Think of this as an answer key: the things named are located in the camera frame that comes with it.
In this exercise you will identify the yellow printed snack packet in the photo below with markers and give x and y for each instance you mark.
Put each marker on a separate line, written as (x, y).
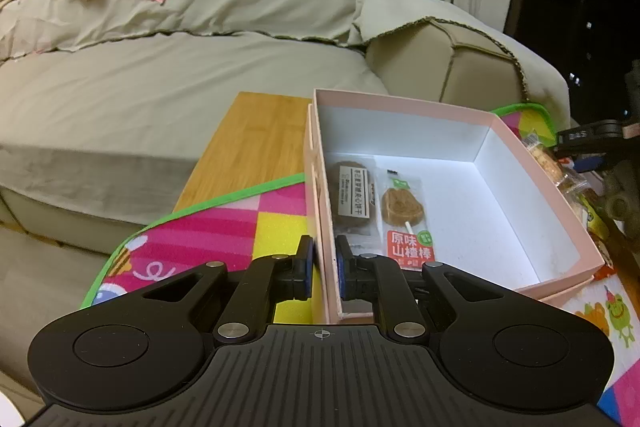
(592, 212)

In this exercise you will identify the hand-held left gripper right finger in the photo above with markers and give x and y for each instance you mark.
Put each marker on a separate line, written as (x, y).
(342, 268)

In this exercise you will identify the bamboo side table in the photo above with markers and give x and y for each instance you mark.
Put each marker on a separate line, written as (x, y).
(250, 142)

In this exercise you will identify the clear packet of snacks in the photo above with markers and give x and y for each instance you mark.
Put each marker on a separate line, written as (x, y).
(542, 157)

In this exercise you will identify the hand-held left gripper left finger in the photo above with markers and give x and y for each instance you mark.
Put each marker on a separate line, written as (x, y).
(310, 267)

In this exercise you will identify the beige covered sofa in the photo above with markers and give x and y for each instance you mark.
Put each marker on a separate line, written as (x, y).
(150, 82)

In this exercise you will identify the colourful play mat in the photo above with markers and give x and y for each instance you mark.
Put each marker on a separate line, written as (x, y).
(200, 232)

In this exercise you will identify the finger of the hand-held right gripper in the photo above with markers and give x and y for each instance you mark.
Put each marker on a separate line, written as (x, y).
(595, 134)

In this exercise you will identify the hawthorn lollipop packet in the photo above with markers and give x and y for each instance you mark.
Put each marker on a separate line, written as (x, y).
(407, 247)

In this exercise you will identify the pink cardboard box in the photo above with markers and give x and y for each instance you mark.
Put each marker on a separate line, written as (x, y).
(450, 187)

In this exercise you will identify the round brown cookie packet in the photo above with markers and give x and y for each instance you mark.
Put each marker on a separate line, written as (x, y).
(352, 192)

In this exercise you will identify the dark shelf unit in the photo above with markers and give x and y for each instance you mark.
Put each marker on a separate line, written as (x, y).
(575, 32)

